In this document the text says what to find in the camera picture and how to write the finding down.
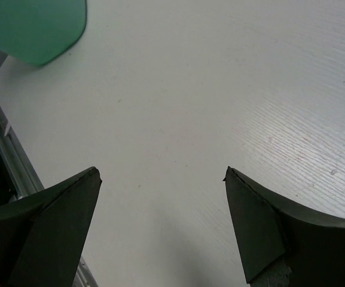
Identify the green plastic bin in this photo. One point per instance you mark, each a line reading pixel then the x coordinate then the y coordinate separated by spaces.
pixel 37 32

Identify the aluminium table frame rail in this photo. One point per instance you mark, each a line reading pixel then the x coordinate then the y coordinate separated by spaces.
pixel 27 182

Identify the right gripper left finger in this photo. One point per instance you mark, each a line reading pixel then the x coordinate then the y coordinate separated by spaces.
pixel 42 235

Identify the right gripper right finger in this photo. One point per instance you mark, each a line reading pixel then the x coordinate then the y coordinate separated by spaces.
pixel 282 242

